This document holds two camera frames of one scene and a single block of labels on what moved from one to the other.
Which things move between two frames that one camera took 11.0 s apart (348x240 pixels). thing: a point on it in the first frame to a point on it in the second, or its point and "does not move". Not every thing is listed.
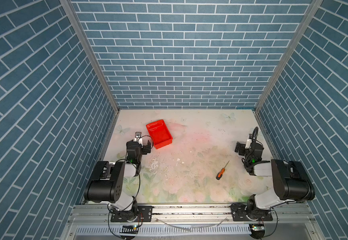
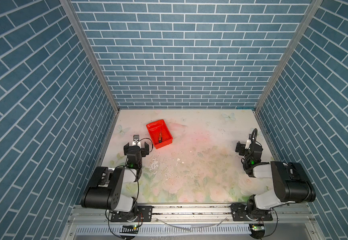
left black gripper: (146, 149) does not move
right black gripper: (241, 152) does not move
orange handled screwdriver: (220, 174) to (160, 137)
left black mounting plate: (144, 213) does not move
